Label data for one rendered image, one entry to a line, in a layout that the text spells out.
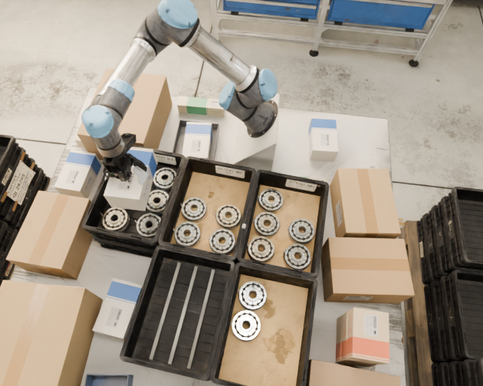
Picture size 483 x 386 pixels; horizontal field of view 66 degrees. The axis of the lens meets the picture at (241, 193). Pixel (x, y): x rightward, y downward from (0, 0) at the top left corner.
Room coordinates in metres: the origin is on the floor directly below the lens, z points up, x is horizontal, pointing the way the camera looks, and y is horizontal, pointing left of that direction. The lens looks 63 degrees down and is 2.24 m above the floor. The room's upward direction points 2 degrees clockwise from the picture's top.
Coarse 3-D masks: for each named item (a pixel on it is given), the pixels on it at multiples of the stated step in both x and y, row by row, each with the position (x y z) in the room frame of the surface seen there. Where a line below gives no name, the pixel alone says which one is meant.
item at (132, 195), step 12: (144, 156) 0.70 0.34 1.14; (132, 168) 0.65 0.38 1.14; (108, 180) 0.60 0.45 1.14; (132, 180) 0.60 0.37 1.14; (108, 192) 0.56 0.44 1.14; (120, 192) 0.56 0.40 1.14; (132, 192) 0.56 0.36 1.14; (144, 192) 0.58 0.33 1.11; (120, 204) 0.54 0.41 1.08; (132, 204) 0.54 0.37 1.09; (144, 204) 0.55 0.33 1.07
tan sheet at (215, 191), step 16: (192, 176) 0.80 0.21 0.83; (208, 176) 0.81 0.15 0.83; (192, 192) 0.73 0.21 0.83; (208, 192) 0.73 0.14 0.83; (224, 192) 0.73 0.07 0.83; (240, 192) 0.73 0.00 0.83; (208, 208) 0.65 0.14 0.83; (240, 208) 0.66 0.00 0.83; (176, 224) 0.58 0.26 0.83; (208, 224) 0.58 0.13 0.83; (208, 240) 0.51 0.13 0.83; (224, 240) 0.51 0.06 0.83
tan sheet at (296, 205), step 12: (288, 192) 0.74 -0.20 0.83; (300, 192) 0.74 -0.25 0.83; (288, 204) 0.68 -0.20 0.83; (300, 204) 0.69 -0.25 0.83; (312, 204) 0.69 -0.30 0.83; (288, 216) 0.63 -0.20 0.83; (300, 216) 0.63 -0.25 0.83; (312, 216) 0.64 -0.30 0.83; (252, 228) 0.57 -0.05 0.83; (276, 240) 0.52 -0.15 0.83; (288, 240) 0.52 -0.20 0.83; (312, 240) 0.53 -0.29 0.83; (276, 252) 0.47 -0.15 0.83; (312, 252) 0.48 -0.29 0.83; (276, 264) 0.42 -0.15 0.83
